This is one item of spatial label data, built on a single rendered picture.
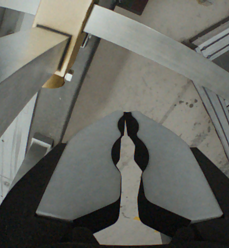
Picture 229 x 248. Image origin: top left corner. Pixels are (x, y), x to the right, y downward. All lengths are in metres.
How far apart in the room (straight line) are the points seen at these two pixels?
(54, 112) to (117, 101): 0.78
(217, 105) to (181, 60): 0.83
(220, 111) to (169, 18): 0.53
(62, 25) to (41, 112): 0.26
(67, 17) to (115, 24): 0.05
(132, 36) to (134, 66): 0.89
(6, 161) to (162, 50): 0.60
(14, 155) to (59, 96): 0.32
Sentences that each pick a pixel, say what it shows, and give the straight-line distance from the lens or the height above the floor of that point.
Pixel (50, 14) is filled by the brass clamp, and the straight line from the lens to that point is 0.20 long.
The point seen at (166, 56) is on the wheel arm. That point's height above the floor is 0.85.
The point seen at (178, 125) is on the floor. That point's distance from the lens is 1.30.
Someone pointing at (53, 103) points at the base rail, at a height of 0.70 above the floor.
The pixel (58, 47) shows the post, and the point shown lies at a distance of 0.17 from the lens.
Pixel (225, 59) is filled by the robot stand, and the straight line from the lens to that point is 0.99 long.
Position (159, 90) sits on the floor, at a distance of 1.16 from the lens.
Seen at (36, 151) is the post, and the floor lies 0.75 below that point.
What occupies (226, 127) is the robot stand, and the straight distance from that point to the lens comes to 1.13.
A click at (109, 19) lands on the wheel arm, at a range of 0.20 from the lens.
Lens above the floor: 1.05
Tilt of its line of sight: 59 degrees down
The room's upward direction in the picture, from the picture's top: 178 degrees counter-clockwise
